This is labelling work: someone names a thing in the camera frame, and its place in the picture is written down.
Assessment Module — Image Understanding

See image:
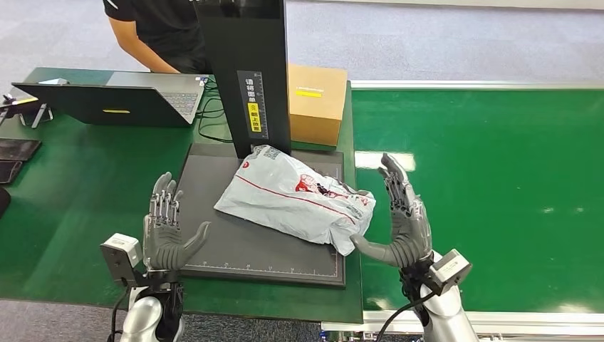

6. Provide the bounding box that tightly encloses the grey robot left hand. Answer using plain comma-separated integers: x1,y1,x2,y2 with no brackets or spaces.
142,172,212,273

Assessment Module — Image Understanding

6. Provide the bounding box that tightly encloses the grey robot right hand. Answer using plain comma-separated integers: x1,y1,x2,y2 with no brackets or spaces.
349,152,434,270

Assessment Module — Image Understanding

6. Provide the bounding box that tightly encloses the white plastic mailer package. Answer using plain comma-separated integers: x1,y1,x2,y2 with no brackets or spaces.
213,144,378,257

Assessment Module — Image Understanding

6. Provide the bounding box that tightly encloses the green conveyor belt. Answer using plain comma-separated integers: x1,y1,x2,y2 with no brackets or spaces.
321,79,604,342

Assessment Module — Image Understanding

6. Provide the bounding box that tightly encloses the brown cardboard delivery box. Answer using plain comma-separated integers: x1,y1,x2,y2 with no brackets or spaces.
288,63,349,147

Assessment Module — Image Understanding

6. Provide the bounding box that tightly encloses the black inbound scanner machine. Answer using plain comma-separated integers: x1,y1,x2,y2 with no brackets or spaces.
178,0,346,289

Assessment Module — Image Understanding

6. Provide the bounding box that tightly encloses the green topped table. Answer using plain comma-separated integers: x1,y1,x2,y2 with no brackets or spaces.
0,66,365,325

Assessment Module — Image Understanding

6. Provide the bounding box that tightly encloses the dark open laptop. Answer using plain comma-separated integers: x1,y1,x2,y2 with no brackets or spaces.
11,71,207,129

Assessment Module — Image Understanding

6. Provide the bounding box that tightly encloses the small black flat phone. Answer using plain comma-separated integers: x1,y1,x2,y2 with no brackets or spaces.
0,160,24,185

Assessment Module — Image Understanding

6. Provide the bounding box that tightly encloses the small metal phone stand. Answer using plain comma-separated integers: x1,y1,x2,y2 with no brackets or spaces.
0,93,53,130

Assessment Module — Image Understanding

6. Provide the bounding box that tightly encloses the person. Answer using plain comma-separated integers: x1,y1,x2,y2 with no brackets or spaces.
102,0,212,75

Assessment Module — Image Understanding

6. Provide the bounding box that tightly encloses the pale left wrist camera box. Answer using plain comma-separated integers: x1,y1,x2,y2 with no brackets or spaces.
99,232,144,289

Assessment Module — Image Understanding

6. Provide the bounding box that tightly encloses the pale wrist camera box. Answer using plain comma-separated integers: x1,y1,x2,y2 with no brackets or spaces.
99,232,144,289
428,249,473,297

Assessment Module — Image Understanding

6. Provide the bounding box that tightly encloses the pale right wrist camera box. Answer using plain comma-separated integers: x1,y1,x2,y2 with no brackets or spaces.
428,249,473,297

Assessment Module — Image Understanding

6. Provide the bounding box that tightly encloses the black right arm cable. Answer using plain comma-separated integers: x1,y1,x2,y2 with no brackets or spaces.
373,290,437,342

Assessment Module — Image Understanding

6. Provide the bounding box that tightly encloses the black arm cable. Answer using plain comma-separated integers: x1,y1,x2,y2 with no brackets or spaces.
106,285,133,342
373,290,437,342

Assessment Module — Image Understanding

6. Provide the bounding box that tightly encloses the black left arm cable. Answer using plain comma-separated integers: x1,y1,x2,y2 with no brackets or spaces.
106,285,133,342

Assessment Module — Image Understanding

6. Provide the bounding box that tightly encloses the black cables bundle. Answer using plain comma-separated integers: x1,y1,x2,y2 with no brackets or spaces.
195,75,235,144

